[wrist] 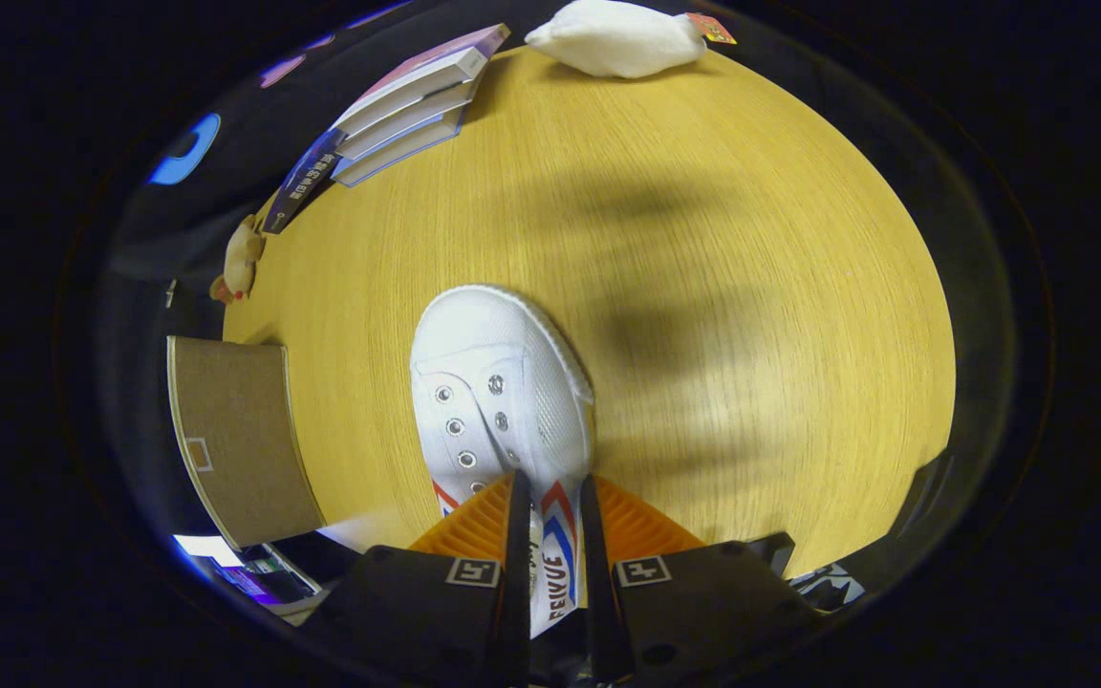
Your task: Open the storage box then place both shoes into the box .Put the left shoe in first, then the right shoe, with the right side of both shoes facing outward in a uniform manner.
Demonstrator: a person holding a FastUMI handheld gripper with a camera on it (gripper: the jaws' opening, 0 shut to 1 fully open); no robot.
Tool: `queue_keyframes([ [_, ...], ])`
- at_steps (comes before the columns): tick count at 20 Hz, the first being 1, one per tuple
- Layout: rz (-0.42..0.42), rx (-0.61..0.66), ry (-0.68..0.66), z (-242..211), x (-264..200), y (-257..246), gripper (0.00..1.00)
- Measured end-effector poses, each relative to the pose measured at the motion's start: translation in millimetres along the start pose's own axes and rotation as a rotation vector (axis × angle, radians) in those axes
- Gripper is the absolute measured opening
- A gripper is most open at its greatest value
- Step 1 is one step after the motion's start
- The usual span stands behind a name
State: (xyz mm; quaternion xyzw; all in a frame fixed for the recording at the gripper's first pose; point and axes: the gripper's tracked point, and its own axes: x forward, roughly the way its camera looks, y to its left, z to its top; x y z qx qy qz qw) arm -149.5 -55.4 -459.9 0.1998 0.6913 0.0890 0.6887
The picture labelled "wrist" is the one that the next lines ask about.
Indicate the dark blue book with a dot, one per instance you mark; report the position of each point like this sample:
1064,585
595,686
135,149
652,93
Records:
307,182

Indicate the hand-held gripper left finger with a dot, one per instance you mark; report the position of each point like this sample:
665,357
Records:
417,621

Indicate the white shoe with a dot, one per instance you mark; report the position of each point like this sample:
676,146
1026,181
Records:
503,354

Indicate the brown fabric storage box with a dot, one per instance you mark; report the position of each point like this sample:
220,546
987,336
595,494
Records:
245,440

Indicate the lit computer screen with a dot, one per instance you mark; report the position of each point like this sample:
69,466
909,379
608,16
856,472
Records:
216,554

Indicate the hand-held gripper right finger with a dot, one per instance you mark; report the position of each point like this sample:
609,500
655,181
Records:
703,612

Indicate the white plush toy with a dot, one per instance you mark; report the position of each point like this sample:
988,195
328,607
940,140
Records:
617,38

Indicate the white cover book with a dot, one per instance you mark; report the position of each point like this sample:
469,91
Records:
417,119

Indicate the pink cover book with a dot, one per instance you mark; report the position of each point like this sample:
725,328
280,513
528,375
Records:
436,62

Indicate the tan plush dog toy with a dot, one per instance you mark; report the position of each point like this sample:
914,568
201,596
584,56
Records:
243,258

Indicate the white clothes peg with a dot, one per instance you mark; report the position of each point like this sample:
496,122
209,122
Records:
170,292

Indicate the light blue cover book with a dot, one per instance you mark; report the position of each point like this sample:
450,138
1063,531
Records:
398,158

